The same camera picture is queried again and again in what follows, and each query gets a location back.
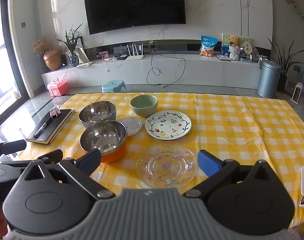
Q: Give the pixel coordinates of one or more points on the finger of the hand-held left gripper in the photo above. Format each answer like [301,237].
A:
[53,155]
[14,147]

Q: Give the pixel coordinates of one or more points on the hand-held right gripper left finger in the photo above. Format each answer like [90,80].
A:
[90,161]

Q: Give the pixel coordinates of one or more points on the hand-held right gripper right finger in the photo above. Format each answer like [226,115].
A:
[208,163]

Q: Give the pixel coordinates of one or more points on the orange steel bowl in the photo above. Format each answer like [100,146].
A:
[104,135]

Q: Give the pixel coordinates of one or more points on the clear glass plate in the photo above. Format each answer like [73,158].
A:
[167,165]

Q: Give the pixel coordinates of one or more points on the blue steel bowl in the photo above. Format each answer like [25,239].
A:
[97,112]

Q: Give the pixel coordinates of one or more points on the small white dish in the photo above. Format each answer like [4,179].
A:
[133,126]

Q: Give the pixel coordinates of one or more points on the fruit print white plate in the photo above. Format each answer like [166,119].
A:
[167,125]

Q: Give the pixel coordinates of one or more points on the green ceramic bowl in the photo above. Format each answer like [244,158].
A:
[143,105]

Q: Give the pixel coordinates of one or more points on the black pen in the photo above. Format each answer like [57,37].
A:
[42,128]

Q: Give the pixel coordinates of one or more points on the black notebook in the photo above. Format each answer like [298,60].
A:
[57,122]

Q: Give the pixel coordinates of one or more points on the yellow checked tablecloth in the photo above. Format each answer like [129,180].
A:
[229,125]

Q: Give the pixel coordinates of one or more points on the pink storage box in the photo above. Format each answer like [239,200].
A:
[58,88]

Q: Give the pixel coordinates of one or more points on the light blue plastic stool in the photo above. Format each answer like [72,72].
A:
[113,85]

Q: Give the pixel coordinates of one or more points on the glass sliding door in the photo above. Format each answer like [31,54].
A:
[2,67]

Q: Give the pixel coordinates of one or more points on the copper vase with dried flowers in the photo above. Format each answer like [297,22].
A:
[52,60]

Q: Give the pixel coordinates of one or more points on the white papers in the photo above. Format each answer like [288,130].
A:
[84,64]

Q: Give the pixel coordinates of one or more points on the green plant in blue vase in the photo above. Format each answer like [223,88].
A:
[74,60]

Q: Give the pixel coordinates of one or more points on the grey trash bin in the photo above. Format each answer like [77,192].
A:
[268,80]

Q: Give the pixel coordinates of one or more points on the pink photo card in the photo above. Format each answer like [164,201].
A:
[103,55]

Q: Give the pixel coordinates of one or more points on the grey laptop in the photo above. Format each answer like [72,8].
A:
[224,57]

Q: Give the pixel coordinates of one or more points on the small black box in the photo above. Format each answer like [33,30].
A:
[122,57]

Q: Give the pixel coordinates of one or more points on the potted plant in black pot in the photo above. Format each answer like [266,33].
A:
[282,82]

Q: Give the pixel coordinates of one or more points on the white router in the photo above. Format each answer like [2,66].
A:
[134,57]

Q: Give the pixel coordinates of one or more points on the pink small heater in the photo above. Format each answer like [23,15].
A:
[297,92]

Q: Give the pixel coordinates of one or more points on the framed picture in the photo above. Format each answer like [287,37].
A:
[79,41]

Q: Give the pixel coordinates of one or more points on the blue snack bag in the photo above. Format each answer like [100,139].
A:
[208,46]

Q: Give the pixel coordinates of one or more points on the round paper fan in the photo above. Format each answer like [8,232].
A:
[246,46]

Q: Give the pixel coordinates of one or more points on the teddy bear in basket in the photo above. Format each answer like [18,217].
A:
[234,40]

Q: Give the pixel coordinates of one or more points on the green picture board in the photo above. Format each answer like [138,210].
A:
[225,38]

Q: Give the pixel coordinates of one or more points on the black wall television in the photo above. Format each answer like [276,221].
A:
[134,5]

